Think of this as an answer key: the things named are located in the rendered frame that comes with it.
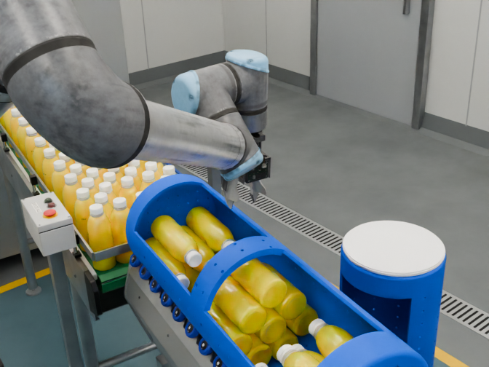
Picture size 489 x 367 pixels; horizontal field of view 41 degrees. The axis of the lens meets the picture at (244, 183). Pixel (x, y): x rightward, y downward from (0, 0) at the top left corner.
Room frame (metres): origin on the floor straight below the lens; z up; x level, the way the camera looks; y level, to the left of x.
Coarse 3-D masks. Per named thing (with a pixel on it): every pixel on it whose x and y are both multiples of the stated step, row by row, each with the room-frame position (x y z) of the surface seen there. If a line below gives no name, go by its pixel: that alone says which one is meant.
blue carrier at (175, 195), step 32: (160, 192) 1.55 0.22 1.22; (192, 192) 1.65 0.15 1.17; (128, 224) 1.54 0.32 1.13; (256, 224) 1.39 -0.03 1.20; (224, 256) 1.23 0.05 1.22; (256, 256) 1.22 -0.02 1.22; (288, 256) 1.24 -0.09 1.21; (320, 288) 1.23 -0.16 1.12; (192, 320) 1.21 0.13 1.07; (352, 320) 1.14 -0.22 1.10; (224, 352) 1.07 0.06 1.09; (320, 352) 1.16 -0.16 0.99; (352, 352) 0.89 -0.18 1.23; (384, 352) 0.88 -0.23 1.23; (416, 352) 0.92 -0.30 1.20
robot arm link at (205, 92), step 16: (224, 64) 1.31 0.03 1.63; (176, 80) 1.26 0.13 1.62; (192, 80) 1.24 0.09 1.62; (208, 80) 1.25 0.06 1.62; (224, 80) 1.27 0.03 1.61; (176, 96) 1.26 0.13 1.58; (192, 96) 1.22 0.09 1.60; (208, 96) 1.23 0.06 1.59; (224, 96) 1.24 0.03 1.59; (240, 96) 1.29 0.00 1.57; (192, 112) 1.22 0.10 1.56; (208, 112) 1.21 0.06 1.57
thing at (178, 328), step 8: (136, 272) 1.61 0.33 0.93; (136, 280) 1.59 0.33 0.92; (144, 280) 1.57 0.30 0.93; (144, 288) 1.54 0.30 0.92; (152, 296) 1.50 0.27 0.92; (160, 296) 1.48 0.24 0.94; (160, 304) 1.46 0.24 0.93; (160, 312) 1.44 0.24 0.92; (168, 312) 1.42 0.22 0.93; (168, 320) 1.40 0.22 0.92; (184, 320) 1.36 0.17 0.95; (176, 328) 1.36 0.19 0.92; (184, 328) 1.34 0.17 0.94; (184, 336) 1.32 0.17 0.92; (184, 344) 1.31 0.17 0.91; (192, 344) 1.29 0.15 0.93; (192, 352) 1.27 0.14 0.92; (200, 360) 1.24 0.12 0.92; (208, 360) 1.22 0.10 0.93
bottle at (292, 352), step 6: (288, 354) 1.01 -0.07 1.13; (294, 354) 0.99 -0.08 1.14; (300, 354) 0.99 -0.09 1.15; (306, 354) 0.99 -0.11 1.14; (282, 360) 1.00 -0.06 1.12; (288, 360) 0.98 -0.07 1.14; (294, 360) 0.97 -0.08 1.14; (300, 360) 0.97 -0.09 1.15; (306, 360) 0.97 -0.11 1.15; (312, 360) 0.97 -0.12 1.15; (318, 360) 0.98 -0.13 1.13; (288, 366) 0.97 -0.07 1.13; (294, 366) 0.96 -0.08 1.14; (300, 366) 0.96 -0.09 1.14; (306, 366) 0.95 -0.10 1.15; (312, 366) 0.95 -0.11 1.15
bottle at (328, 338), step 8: (320, 328) 1.08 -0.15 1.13; (328, 328) 1.07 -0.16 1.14; (336, 328) 1.07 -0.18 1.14; (320, 336) 1.06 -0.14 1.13; (328, 336) 1.05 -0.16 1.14; (336, 336) 1.04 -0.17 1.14; (344, 336) 1.04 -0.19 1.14; (352, 336) 1.05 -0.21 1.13; (320, 344) 1.05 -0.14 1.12; (328, 344) 1.03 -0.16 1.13; (336, 344) 1.02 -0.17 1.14; (328, 352) 1.02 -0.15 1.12
